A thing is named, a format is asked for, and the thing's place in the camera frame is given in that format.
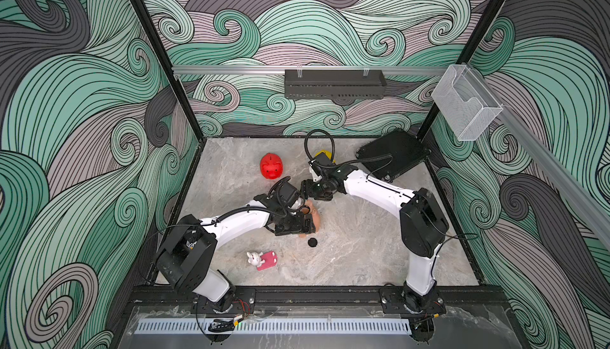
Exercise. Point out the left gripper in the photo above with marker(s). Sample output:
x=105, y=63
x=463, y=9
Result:
x=298, y=228

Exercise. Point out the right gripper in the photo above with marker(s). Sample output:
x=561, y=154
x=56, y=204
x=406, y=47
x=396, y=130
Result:
x=306, y=189

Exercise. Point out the peach piggy bank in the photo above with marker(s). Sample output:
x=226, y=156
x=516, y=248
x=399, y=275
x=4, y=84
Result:
x=316, y=215

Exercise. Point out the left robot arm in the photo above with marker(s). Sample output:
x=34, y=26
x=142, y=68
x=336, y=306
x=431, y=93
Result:
x=185, y=255

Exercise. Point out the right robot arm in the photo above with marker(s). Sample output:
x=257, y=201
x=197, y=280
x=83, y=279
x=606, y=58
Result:
x=423, y=226

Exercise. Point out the yellow piggy bank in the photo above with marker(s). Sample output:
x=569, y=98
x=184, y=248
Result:
x=327, y=153

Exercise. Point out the red piggy bank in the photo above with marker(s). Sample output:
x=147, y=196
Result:
x=271, y=166

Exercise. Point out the white bunny on pink base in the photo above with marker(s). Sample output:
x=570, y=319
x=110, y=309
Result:
x=262, y=261

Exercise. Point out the black square plate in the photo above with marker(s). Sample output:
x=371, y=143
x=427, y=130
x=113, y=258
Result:
x=392, y=155

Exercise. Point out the white vented strip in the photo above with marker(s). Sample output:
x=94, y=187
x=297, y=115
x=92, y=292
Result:
x=284, y=326

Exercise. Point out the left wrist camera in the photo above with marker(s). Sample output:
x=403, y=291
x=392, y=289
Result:
x=298, y=204

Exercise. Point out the black perforated wall tray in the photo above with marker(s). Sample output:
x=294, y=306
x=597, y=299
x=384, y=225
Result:
x=342, y=86

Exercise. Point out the aluminium back rail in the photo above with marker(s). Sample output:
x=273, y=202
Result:
x=183, y=70

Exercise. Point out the aluminium rail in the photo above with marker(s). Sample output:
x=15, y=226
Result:
x=183, y=70
x=552, y=136

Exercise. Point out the clear plastic wall bin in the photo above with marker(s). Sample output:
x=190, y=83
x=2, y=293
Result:
x=466, y=101

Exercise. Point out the aluminium right rail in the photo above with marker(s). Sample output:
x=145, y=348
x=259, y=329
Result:
x=552, y=136

